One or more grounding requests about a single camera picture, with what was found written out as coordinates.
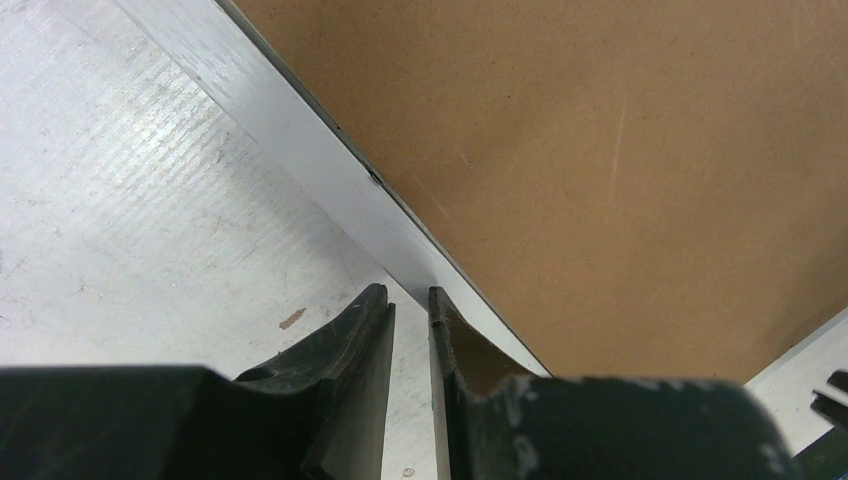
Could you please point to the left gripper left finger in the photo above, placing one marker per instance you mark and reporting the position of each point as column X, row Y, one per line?
column 316, row 410

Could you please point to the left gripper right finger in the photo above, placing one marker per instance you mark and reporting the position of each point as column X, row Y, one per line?
column 494, row 419

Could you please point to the white brown backing board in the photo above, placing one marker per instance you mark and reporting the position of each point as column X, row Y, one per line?
column 596, row 172

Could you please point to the white picture frame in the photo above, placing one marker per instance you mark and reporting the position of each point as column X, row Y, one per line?
column 318, row 159

